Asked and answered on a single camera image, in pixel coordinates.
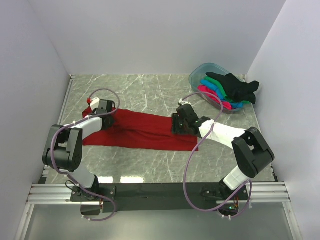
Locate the red t shirt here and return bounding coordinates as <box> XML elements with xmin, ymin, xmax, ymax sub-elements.
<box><xmin>82</xmin><ymin>109</ymin><xmax>198</xmax><ymax>151</ymax></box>

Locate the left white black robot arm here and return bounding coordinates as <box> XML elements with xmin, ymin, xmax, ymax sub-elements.
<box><xmin>42</xmin><ymin>97</ymin><xmax>116</xmax><ymax>201</ymax></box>

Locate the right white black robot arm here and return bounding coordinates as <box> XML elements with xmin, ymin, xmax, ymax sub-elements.
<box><xmin>171</xmin><ymin>103</ymin><xmax>275</xmax><ymax>200</ymax></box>

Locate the pink t shirt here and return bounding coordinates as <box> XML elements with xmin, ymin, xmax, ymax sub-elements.
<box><xmin>197</xmin><ymin>85</ymin><xmax>232</xmax><ymax>110</ymax></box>

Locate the blue t shirt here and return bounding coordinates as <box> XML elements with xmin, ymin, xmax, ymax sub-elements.
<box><xmin>197</xmin><ymin>79</ymin><xmax>244</xmax><ymax>110</ymax></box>

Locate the green t shirt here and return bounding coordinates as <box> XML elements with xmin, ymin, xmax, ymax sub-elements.
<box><xmin>200</xmin><ymin>76</ymin><xmax>240</xmax><ymax>104</ymax></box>

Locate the clear plastic bin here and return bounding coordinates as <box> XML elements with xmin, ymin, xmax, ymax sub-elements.
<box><xmin>188</xmin><ymin>63</ymin><xmax>243</xmax><ymax>114</ymax></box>

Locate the black t shirt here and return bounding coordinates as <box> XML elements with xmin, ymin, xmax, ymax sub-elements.
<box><xmin>206</xmin><ymin>72</ymin><xmax>260</xmax><ymax>104</ymax></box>

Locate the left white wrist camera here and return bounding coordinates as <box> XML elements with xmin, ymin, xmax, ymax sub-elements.
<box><xmin>86</xmin><ymin>97</ymin><xmax>100</xmax><ymax>111</ymax></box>

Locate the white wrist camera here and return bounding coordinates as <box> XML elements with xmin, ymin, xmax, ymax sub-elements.
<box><xmin>86</xmin><ymin>97</ymin><xmax>100</xmax><ymax>111</ymax></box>
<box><xmin>178</xmin><ymin>99</ymin><xmax>191</xmax><ymax>106</ymax></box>

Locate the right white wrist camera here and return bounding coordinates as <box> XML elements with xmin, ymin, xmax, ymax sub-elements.
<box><xmin>178</xmin><ymin>99</ymin><xmax>191</xmax><ymax>106</ymax></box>

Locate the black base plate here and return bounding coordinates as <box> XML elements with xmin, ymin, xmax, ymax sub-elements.
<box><xmin>69</xmin><ymin>181</ymin><xmax>250</xmax><ymax>217</ymax></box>

